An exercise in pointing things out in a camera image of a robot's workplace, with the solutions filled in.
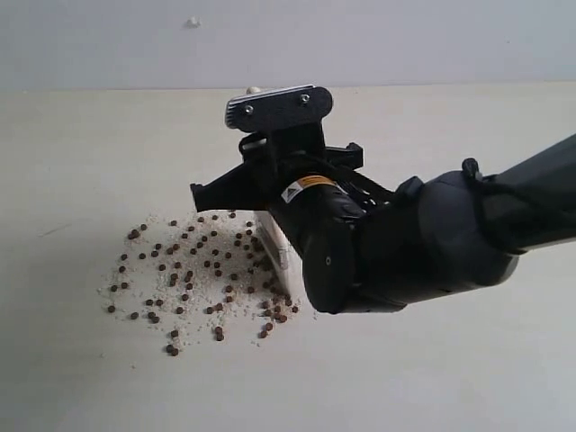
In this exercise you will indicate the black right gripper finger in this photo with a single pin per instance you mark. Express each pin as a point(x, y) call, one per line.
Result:
point(235, 190)

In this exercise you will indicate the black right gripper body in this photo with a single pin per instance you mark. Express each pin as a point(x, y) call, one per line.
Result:
point(323, 219)

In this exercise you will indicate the white paint brush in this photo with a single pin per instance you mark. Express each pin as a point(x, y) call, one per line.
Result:
point(281, 252)

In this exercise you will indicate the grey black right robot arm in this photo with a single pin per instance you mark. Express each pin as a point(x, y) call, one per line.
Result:
point(364, 248)

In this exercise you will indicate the brown beans and crumbs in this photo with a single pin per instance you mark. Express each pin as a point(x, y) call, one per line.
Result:
point(206, 277)

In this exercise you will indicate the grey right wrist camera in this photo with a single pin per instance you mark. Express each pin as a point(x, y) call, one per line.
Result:
point(278, 109)

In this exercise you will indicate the white lump on wall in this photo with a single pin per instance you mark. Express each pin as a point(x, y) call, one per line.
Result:
point(192, 23)

